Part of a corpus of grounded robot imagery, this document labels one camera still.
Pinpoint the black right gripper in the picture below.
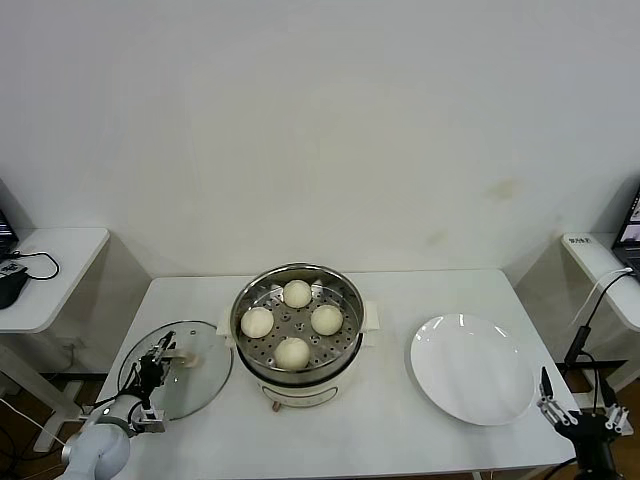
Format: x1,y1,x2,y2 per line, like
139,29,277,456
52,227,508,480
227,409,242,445
536,366,632,480

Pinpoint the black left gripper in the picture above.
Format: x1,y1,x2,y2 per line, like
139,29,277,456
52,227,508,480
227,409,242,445
135,330,179,396

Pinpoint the glass lid with cream handle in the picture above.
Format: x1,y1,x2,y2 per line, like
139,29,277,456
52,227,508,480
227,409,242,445
118,321,235,421

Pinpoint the white steamed baozi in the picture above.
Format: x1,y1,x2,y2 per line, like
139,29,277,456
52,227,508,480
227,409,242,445
310,304,345,336
239,307,275,339
282,278,312,308
273,336,311,371

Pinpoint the stainless steel steamer basket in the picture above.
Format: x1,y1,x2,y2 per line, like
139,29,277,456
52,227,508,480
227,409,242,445
218,262,381,382

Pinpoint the white round plate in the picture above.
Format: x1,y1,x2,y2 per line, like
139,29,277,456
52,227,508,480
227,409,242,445
409,312,536,427

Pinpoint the cream electric cooker pot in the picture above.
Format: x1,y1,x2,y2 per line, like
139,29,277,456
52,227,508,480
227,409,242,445
219,299,382,414

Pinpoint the black computer mouse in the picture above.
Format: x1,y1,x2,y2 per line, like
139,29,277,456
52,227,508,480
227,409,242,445
0,272,29,312

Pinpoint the laptop showing video window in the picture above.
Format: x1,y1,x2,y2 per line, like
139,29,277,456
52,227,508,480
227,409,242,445
612,177,640,279

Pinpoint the laptop with dark screen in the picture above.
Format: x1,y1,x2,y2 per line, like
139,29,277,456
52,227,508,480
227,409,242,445
0,179,20,261

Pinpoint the black cable with adapter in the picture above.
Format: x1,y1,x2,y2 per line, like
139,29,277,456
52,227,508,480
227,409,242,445
564,272,634,409

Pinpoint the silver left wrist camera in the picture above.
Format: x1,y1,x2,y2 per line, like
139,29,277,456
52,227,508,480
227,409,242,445
134,407,167,435

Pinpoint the thin black mouse cable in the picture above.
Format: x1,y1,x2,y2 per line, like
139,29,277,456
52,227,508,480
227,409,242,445
4,249,59,282

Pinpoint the white floor cable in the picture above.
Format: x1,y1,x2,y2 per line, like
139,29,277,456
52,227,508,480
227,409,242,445
0,394,76,451

